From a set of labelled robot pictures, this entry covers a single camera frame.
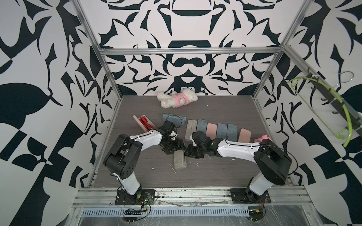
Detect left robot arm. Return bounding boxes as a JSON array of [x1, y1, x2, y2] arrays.
[[103, 121, 186, 196]]

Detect green clothes hanger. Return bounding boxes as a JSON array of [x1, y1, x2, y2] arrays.
[[287, 76, 354, 147]]

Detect black wall hook rack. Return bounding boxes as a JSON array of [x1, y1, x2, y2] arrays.
[[307, 67, 362, 131]]

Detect grey case black sunglasses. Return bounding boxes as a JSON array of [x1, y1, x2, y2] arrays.
[[227, 123, 238, 142]]

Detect pink alarm clock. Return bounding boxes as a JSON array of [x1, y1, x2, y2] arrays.
[[254, 135, 272, 143]]

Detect black connector with cables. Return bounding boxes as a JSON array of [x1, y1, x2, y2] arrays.
[[123, 208, 142, 217]]

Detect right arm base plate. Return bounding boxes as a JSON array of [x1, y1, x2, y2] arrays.
[[230, 188, 271, 204]]

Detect grey teal case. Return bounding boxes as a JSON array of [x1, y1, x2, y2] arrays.
[[162, 114, 187, 127]]

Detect pink case purple glasses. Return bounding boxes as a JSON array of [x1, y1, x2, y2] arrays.
[[238, 129, 251, 143]]

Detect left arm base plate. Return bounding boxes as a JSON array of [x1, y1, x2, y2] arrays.
[[115, 189, 156, 206]]

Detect small black electronics box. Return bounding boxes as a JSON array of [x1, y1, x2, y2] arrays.
[[248, 210, 264, 222]]

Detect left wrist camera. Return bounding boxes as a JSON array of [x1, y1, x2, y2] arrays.
[[170, 128, 178, 139]]

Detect teal case yellow glasses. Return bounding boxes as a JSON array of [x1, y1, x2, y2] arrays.
[[185, 120, 198, 142]]

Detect white pink plush toy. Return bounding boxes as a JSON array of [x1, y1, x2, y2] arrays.
[[156, 89, 198, 109]]

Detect pink case thin glasses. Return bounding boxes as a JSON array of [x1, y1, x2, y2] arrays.
[[206, 123, 217, 140]]

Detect teal case black sunglasses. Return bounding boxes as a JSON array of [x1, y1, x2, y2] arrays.
[[174, 150, 187, 170]]

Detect pink case red glasses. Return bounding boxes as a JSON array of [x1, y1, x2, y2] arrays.
[[133, 115, 156, 132]]

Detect grey case white glasses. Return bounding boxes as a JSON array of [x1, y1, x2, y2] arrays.
[[196, 119, 208, 134]]

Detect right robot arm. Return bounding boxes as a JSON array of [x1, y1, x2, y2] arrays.
[[185, 131, 292, 198]]

